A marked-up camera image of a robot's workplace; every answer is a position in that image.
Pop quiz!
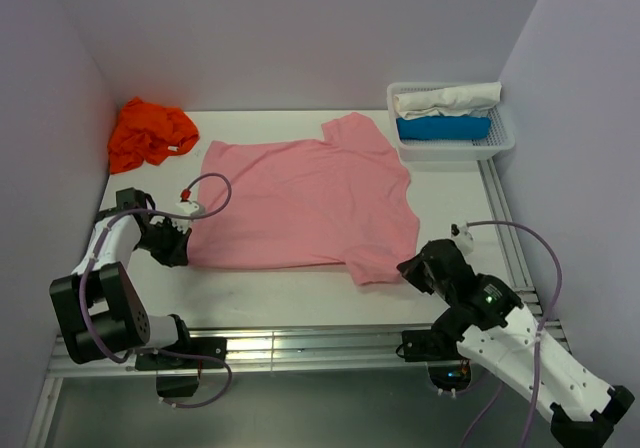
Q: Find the rolled blue t shirt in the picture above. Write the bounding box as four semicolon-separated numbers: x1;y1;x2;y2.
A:
396;116;492;141

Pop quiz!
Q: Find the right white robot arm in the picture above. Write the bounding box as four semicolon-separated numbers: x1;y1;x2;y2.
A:
397;239;635;447

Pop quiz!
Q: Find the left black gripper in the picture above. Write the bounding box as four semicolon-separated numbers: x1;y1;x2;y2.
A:
135;216;192;267

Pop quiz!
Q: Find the orange t shirt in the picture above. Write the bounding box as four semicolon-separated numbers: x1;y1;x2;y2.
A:
107;97;200;174

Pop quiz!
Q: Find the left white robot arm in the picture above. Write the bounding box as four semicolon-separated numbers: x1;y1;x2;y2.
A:
49;188;195;367

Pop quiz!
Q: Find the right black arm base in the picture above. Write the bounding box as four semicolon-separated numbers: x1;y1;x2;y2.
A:
395;329;472;391

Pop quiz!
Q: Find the rolled white t shirt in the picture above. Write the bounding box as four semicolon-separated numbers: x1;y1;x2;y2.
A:
388;82;502;120

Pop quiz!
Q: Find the aluminium rail frame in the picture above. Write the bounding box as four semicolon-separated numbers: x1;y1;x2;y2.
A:
25;160;569;447

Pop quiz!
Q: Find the white plastic basket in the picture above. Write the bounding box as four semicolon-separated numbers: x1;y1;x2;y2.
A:
387;82;515;162

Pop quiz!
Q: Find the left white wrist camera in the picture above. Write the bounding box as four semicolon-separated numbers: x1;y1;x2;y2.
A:
171;188;205;233

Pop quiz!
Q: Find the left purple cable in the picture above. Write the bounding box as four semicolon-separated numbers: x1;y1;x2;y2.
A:
79;171;234;410

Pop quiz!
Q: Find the pink t shirt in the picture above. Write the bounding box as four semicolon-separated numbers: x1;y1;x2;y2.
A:
187;113;420;285

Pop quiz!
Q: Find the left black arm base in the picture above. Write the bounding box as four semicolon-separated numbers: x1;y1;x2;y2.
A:
135;336;227;401

